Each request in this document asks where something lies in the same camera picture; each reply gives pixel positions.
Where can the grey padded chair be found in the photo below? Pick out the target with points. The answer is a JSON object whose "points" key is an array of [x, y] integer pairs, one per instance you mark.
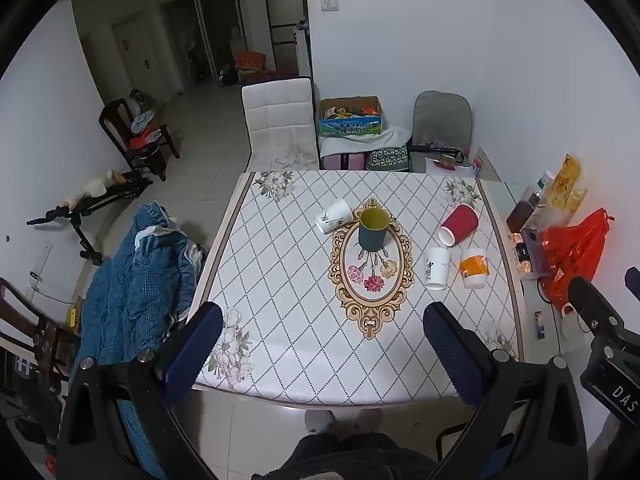
{"points": [[440, 115]]}

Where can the blue quilted jacket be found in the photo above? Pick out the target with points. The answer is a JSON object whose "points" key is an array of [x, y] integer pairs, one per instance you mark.
{"points": [[135, 280]]}

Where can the grey slipper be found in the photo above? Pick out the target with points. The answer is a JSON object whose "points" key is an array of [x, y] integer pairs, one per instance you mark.
{"points": [[367, 417], [318, 420]]}

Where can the small printed card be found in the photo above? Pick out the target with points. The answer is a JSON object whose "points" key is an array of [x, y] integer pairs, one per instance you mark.
{"points": [[539, 324]]}

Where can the pink storage stool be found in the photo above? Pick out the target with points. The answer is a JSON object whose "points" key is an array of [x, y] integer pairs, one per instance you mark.
{"points": [[342, 162]]}

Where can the white light switch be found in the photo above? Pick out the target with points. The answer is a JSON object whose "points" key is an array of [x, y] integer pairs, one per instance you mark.
{"points": [[330, 3]]}

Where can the black white patterned bag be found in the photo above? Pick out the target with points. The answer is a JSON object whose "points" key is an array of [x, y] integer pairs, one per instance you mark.
{"points": [[387, 158]]}

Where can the dining table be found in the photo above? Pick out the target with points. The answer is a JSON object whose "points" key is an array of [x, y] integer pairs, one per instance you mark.
{"points": [[502, 240]]}

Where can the purple box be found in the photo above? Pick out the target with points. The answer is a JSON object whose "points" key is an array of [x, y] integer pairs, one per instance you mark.
{"points": [[534, 252]]}

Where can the red plastic bag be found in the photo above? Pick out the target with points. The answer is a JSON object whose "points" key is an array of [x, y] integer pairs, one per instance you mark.
{"points": [[575, 252]]}

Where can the white floral diamond tablecloth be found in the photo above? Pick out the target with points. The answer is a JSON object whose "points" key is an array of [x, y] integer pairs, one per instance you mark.
{"points": [[280, 270]]}

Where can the dark wooden chair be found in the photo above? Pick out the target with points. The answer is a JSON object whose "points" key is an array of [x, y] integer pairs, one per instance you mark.
{"points": [[112, 122], [30, 320]]}

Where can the white cup black print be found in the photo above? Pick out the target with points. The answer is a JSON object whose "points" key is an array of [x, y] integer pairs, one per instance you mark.
{"points": [[437, 269]]}

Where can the yellow snack bag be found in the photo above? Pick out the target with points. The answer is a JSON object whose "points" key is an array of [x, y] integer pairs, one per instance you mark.
{"points": [[567, 185]]}

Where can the black folded umbrella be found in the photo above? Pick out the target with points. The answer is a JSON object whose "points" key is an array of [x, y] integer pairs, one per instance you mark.
{"points": [[434, 150]]}

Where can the dark glass jar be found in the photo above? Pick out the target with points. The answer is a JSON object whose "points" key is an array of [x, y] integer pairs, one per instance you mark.
{"points": [[520, 215]]}

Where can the white floral paper cup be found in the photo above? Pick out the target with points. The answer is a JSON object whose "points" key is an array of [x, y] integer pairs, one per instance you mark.
{"points": [[332, 216]]}

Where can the white side cabinet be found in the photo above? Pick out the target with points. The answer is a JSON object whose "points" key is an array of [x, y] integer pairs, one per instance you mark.
{"points": [[500, 195]]}

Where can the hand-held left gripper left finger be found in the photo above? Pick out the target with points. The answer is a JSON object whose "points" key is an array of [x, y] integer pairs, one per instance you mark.
{"points": [[196, 347]]}

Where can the white padded chair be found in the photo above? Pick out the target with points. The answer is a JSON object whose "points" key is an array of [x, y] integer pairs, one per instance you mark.
{"points": [[277, 115]]}

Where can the red paper cup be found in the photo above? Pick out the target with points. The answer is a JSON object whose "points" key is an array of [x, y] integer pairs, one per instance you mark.
{"points": [[459, 225]]}

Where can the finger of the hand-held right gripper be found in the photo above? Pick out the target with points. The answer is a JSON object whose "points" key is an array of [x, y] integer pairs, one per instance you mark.
{"points": [[595, 305], [633, 279]]}

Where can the clothes pile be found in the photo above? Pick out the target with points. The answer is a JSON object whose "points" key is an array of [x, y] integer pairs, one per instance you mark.
{"points": [[145, 130]]}

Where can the white door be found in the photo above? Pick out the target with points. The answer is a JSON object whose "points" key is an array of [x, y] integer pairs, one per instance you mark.
{"points": [[145, 60]]}

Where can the white towel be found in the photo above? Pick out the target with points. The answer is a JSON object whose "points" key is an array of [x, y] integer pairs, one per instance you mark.
{"points": [[390, 137]]}

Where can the person's legs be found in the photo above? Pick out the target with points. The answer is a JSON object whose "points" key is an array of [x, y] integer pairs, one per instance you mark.
{"points": [[350, 460]]}

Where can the orange and white cup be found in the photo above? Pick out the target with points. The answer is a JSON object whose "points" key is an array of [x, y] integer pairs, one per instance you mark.
{"points": [[474, 268]]}

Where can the open cardboard box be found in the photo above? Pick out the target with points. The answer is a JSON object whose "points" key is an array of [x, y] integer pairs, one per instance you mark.
{"points": [[350, 117]]}

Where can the dark green cup yellow inside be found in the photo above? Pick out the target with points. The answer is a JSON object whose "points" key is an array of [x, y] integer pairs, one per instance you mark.
{"points": [[374, 232]]}

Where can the black exercise machine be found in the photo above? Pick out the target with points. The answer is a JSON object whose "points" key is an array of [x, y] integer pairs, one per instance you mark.
{"points": [[95, 200]]}

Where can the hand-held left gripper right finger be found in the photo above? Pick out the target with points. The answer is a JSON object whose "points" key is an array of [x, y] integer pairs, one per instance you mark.
{"points": [[450, 355]]}

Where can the orange box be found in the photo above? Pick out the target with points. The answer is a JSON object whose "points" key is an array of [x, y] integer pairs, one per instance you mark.
{"points": [[250, 61]]}

